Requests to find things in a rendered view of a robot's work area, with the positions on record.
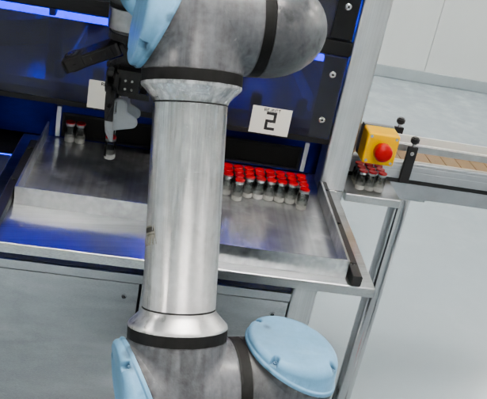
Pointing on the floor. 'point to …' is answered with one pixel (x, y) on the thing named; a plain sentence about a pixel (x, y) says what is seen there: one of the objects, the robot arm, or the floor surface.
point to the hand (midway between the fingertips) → (108, 131)
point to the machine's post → (347, 120)
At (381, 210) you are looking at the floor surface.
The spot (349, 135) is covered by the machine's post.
